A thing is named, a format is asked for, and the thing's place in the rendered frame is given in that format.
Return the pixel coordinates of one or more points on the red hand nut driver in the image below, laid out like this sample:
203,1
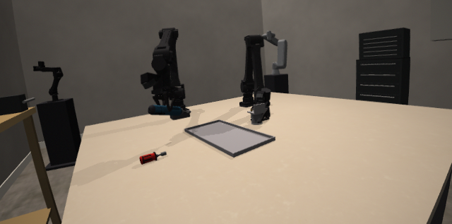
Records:
150,157

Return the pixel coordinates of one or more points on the dark blue nut driver barrel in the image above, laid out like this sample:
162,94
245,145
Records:
162,110

